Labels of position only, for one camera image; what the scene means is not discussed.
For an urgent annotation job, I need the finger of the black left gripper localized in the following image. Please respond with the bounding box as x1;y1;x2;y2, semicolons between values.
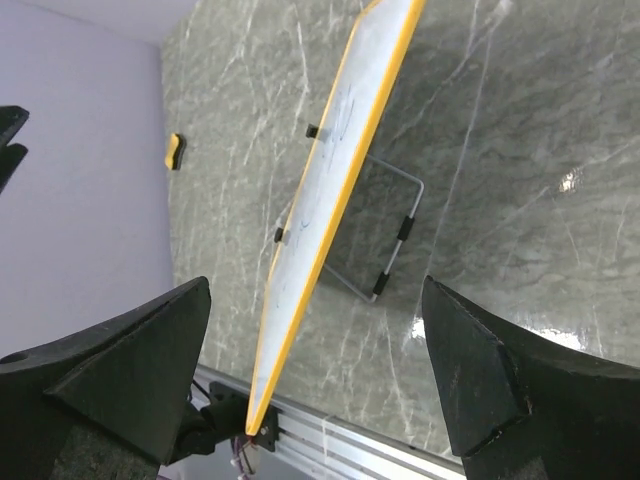
0;105;29;193

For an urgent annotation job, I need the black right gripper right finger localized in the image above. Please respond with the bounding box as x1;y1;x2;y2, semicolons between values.
422;277;639;479

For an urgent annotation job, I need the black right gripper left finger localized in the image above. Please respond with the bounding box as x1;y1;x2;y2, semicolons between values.
1;277;211;479

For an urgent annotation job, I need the yellow black whiteboard eraser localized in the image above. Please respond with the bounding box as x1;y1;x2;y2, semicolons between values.
164;133;187;171

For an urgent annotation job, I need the yellow framed whiteboard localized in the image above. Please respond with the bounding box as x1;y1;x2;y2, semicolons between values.
245;1;424;436

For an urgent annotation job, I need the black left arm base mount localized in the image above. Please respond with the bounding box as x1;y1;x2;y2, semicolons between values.
169;381;279;464

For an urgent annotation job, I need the aluminium rail frame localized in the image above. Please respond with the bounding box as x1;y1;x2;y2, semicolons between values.
192;363;469;480

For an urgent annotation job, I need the metal wire whiteboard stand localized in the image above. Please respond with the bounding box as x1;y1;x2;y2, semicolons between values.
274;122;426;305

